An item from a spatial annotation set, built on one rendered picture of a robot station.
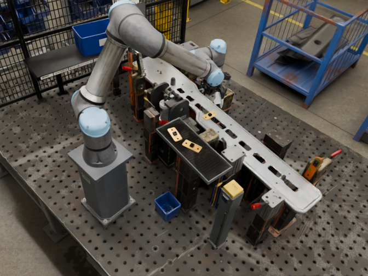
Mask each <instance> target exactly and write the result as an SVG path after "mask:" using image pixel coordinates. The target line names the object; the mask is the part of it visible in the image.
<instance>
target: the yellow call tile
mask: <svg viewBox="0 0 368 276"><path fill-rule="evenodd" d="M223 189H224V190H225V191H226V192H227V193H228V194H229V195H230V196H231V197H232V198H234V197H235V196H236V195H238V194H239V193H240V192H242V191H243V190H244V189H243V188H242V187H241V186H240V185H239V184H238V183H236V182H235V181H234V180H232V181H231V182H229V183H228V184H226V185H224V186H223Z"/></svg>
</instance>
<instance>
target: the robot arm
mask: <svg viewBox="0 0 368 276"><path fill-rule="evenodd" d="M108 18H109V21H110V22H109V24H108V26H107V29H106V34H107V39H106V41H105V44H104V46H103V49H102V51H101V53H100V55H99V58H98V60H97V62H96V64H95V66H94V69H93V71H92V73H91V75H90V78H89V80H88V82H87V84H86V85H84V86H82V87H81V88H80V89H79V90H77V91H76V92H75V93H74V94H73V96H72V100H71V102H72V108H73V110H74V112H75V115H76V118H77V120H78V124H79V126H80V129H81V132H82V136H83V141H84V148H83V151H82V156H83V159H84V161H85V163H87V164H88V165H89V166H92V167H95V168H102V167H105V166H108V165H110V164H112V163H113V162H114V161H115V159H116V158H117V154H118V152H117V147H116V145H115V144H114V142H113V141H112V136H111V127H110V118H109V116H108V114H107V112H106V111H105V110H103V106H104V104H105V102H106V100H107V96H106V91H107V89H108V87H109V86H110V84H111V81H112V79H113V77H114V75H115V73H116V71H117V69H118V67H119V65H120V63H121V61H122V59H123V57H124V54H125V52H126V50H127V48H128V47H130V48H132V49H134V50H136V51H137V52H139V53H141V54H143V55H146V56H148V57H150V58H152V59H156V58H159V59H161V60H163V61H166V62H168V63H170V64H172V65H174V66H176V67H178V68H181V69H183V70H185V71H187V72H189V73H191V74H194V75H196V76H198V77H200V78H202V79H203V80H201V82H200V89H199V90H198V91H200V90H202V93H203V92H206V94H208V95H209V96H210V95H212V94H214V93H215V92H216V91H217V90H218V92H216V93H215V96H216V98H215V100H214V104H220V107H221V108H222V106H223V99H224V91H223V88H222V84H221V82H222V81H223V80H230V78H231V76H230V75H229V73H227V72H222V70H223V64H224V60H225V54H226V49H227V44H226V42H225V41H223V40H221V39H214V40H213V41H211V44H210V46H209V47H205V48H199V49H193V50H190V51H188V50H186V49H184V48H182V47H181V46H179V45H177V44H175V43H173V42H171V41H169V40H167V39H166V38H165V36H164V35H163V34H162V33H160V32H158V31H157V30H156V29H155V28H154V27H153V26H152V25H151V24H150V23H149V21H148V20H147V19H146V18H145V16H144V15H143V14H142V12H141V10H140V9H139V7H138V6H136V5H135V4H134V3H133V2H131V1H127V0H121V1H118V2H115V3H114V4H113V5H112V6H111V7H110V9H109V12H108ZM202 83H203V86H201V84H202Z"/></svg>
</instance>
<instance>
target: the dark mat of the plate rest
mask: <svg viewBox="0 0 368 276"><path fill-rule="evenodd" d="M173 127H174V128H175V129H176V130H177V131H178V133H179V134H180V136H181V137H182V140H180V141H177V142H175V141H174V139H173V138H172V136H171V135H170V133H169V132H168V129H170V128H173ZM158 131H159V132H160V133H161V134H162V135H163V136H164V137H165V138H166V139H167V140H168V141H169V142H170V143H171V144H172V145H173V146H174V147H175V148H176V149H177V150H178V151H179V152H180V153H181V154H182V155H183V156H184V157H185V158H186V159H187V160H188V161H189V162H190V163H191V164H192V165H193V166H194V167H195V168H196V169H197V170H198V171H199V172H200V173H201V174H202V175H203V176H204V177H205V178H206V179H207V180H208V181H210V180H211V179H213V178H214V177H216V176H217V175H219V174H220V173H222V172H224V171H225V170H227V169H229V168H230V166H229V165H228V164H227V163H226V162H225V161H224V160H223V159H221V158H220V157H219V156H218V155H217V154H216V153H215V152H214V151H213V150H212V149H211V148H210V147H209V146H208V145H207V144H205V143H204V142H203V141H202V140H201V139H200V138H199V137H198V136H197V135H196V134H195V133H194V132H193V131H192V130H191V129H189V128H188V127H187V126H186V125H185V124H184V123H183V122H181V121H180V120H179V119H178V120H176V121H174V122H172V123H170V124H168V125H166V126H164V127H162V128H160V129H158ZM185 140H188V141H190V142H192V143H194V144H196V145H199V146H201V147H202V149H201V150H200V151H199V152H198V153H197V152H195V151H193V150H191V149H189V148H187V147H185V146H183V145H182V144H183V143H184V141H185Z"/></svg>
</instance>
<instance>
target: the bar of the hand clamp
mask: <svg viewBox="0 0 368 276"><path fill-rule="evenodd" d="M134 56H136V61H137V66H138V70H139V71H141V74H140V73H139V75H142V73H143V72H145V70H144V66H143V60H142V54H141V53H139V52H137V51H136V50H135V54H134Z"/></svg>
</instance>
